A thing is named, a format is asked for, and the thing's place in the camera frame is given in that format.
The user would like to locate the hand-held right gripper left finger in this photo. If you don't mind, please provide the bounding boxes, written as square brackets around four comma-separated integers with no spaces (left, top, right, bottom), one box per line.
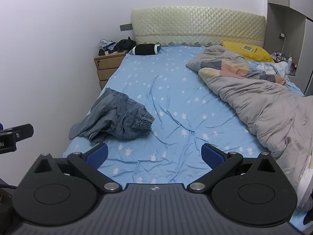
[32,142,123,193]

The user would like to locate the blue denim pants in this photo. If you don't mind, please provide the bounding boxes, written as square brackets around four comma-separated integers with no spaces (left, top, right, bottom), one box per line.
[69,87,155,143]

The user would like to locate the black garment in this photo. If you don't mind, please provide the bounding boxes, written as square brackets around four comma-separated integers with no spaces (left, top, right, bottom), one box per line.
[114,36,136,52]

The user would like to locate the grey patchwork quilt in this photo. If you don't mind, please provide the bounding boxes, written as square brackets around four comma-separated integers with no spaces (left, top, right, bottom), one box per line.
[186,45,313,210]

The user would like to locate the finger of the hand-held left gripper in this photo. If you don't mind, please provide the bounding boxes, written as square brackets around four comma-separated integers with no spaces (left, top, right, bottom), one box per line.
[0,124,34,141]

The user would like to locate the bed with blue tree-print sheet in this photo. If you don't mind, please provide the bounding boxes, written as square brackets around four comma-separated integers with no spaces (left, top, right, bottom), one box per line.
[62,44,313,233]

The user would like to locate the white and blue plastic bag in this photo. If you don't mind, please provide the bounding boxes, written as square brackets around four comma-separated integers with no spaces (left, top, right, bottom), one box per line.
[98,39,115,49]

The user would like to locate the white cloth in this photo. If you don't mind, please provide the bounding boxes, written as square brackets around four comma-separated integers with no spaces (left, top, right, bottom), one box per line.
[259,61,289,77]

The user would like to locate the dark object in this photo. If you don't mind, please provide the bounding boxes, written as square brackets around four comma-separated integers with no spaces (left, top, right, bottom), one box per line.
[0,183,15,227]

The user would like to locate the wooden nightstand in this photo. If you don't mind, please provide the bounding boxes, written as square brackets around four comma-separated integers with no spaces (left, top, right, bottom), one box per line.
[94,50,129,90]

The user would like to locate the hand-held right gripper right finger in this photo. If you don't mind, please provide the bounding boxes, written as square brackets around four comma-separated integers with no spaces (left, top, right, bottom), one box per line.
[187,143,282,192]

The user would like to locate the yellow pillow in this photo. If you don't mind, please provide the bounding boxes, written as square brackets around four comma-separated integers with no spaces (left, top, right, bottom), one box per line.
[222,41,274,62]

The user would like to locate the cluster of small toiletries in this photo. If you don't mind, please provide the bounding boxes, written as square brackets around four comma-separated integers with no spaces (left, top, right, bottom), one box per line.
[271,51,298,75]

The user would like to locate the cream quilted headboard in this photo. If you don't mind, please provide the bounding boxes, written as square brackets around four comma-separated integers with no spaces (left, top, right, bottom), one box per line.
[131,6,266,47]

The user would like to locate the grey wall shelf unit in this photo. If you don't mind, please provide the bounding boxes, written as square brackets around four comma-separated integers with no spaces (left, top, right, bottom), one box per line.
[263,0,313,97]

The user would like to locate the black bolster pillow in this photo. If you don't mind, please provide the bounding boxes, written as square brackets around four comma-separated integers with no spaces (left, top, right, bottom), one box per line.
[132,43,162,55]

